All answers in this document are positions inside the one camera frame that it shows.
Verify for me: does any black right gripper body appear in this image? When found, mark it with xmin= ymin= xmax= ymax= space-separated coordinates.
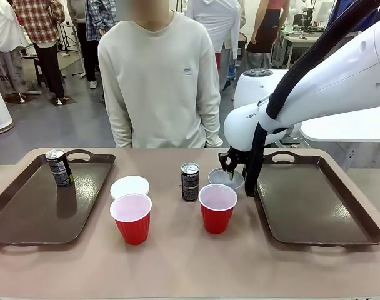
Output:
xmin=227 ymin=146 xmax=255 ymax=181

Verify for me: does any grey bowl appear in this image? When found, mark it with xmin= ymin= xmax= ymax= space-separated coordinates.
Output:
xmin=207 ymin=167 xmax=245 ymax=193

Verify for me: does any black drink can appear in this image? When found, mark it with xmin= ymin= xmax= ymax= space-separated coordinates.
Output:
xmin=181 ymin=162 xmax=201 ymax=203
xmin=45 ymin=148 xmax=74 ymax=188

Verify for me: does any red plastic cup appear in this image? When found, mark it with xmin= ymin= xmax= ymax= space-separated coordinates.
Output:
xmin=109 ymin=193 xmax=153 ymax=246
xmin=198 ymin=184 xmax=238 ymax=235

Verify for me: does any white bowl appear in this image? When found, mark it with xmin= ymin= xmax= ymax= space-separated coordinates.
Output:
xmin=110 ymin=175 xmax=151 ymax=201

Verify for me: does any person's right forearm cream sleeve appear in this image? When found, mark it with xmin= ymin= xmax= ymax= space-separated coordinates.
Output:
xmin=109 ymin=102 xmax=134 ymax=148

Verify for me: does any person's left forearm cream sleeve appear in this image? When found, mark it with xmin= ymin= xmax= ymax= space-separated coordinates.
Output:
xmin=201 ymin=102 xmax=224 ymax=148

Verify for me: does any black bag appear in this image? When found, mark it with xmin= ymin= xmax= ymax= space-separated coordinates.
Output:
xmin=277 ymin=137 xmax=304 ymax=148

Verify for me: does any brown plastic serving tray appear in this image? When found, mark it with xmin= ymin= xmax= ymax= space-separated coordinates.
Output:
xmin=254 ymin=151 xmax=380 ymax=254
xmin=0 ymin=149 xmax=116 ymax=251

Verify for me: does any person in cream sweatshirt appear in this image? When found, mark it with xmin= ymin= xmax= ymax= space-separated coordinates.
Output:
xmin=97 ymin=11 xmax=224 ymax=148

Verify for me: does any white side table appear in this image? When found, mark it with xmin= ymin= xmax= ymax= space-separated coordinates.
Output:
xmin=300 ymin=105 xmax=380 ymax=172

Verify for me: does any person in dark apron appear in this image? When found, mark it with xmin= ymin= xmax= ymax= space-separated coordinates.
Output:
xmin=239 ymin=0 xmax=291 ymax=72

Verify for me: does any grey workbench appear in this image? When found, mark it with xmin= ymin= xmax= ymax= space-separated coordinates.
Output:
xmin=279 ymin=29 xmax=323 ymax=70

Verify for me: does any person in pale long shirt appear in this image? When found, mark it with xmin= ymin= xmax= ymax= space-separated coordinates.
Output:
xmin=185 ymin=0 xmax=248 ymax=92

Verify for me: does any person in black trousers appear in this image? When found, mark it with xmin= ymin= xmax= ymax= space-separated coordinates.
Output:
xmin=67 ymin=0 xmax=99 ymax=90

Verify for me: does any person in blue jacket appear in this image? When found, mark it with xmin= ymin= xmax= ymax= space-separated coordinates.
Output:
xmin=329 ymin=0 xmax=355 ymax=32

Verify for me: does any black tripod stand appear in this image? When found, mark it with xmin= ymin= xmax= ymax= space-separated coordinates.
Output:
xmin=60 ymin=21 xmax=86 ymax=79

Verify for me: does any person in blue plaid shirt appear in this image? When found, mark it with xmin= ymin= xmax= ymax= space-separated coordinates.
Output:
xmin=85 ymin=0 xmax=119 ymax=42

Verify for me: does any black floor mat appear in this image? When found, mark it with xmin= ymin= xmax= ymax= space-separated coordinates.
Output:
xmin=4 ymin=92 xmax=78 ymax=106

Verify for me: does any person in red plaid shirt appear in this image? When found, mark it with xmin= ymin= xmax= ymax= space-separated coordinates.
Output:
xmin=13 ymin=0 xmax=66 ymax=106

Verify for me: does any person in white shirt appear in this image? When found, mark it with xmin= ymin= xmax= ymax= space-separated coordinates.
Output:
xmin=0 ymin=0 xmax=29 ymax=96

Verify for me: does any black cable sleeve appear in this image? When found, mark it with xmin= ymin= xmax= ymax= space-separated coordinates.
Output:
xmin=244 ymin=0 xmax=361 ymax=198

